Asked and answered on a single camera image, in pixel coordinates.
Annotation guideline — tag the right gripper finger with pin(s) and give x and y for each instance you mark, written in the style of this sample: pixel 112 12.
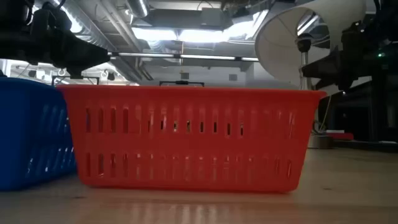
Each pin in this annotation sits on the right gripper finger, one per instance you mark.
pixel 329 83
pixel 326 65

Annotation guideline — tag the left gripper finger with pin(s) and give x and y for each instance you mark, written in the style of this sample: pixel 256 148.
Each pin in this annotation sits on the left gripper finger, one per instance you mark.
pixel 88 54

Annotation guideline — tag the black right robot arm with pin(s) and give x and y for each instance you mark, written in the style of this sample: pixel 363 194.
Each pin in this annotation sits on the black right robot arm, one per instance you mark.
pixel 385 18

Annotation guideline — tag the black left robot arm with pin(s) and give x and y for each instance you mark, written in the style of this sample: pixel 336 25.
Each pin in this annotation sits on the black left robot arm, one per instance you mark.
pixel 14 34

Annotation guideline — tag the lamp pole with black socket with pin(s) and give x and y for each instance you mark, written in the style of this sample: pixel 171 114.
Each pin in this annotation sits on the lamp pole with black socket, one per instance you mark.
pixel 304 43

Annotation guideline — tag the black hanging spotlight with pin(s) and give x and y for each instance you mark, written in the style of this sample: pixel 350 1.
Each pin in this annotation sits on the black hanging spotlight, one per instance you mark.
pixel 111 76
pixel 32 73

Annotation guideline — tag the white flat object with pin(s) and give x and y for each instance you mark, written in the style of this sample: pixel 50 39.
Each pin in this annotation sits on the white flat object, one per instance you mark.
pixel 335 131

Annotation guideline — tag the red flat object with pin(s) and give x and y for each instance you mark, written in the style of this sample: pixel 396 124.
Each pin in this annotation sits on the red flat object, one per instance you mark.
pixel 342 136

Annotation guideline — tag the long LED light bar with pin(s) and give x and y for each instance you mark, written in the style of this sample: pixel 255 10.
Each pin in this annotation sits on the long LED light bar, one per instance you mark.
pixel 146 55

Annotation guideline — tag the round metal lamp base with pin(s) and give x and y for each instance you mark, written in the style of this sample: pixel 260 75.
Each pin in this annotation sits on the round metal lamp base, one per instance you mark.
pixel 321 142

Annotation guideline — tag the blue plastic slotted basket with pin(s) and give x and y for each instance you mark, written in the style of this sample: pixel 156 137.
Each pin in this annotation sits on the blue plastic slotted basket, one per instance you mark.
pixel 25 133

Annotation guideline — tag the orange-red plastic slotted basket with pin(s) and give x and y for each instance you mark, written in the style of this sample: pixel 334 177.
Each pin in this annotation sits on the orange-red plastic slotted basket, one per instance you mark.
pixel 186 102

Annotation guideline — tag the bright ceiling light panel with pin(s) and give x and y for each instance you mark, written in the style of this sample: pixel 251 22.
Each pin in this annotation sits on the bright ceiling light panel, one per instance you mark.
pixel 199 35

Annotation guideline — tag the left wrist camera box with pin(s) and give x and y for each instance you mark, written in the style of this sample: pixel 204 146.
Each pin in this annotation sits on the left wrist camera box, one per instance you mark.
pixel 53 17

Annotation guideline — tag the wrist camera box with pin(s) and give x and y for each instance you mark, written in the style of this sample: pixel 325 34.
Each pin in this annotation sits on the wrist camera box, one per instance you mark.
pixel 53 17
pixel 351 35

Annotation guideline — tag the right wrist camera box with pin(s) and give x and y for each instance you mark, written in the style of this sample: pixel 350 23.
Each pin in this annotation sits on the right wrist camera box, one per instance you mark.
pixel 351 35

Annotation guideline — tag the silver ceiling duct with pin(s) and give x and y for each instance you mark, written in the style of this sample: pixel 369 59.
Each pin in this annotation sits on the silver ceiling duct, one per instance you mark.
pixel 138 7

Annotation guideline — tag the grey square wall vent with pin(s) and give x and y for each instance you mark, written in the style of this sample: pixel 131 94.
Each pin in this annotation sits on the grey square wall vent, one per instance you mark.
pixel 185 75
pixel 233 77

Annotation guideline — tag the black rectangular frame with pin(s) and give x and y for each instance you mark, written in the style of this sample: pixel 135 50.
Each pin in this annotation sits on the black rectangular frame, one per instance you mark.
pixel 182 82

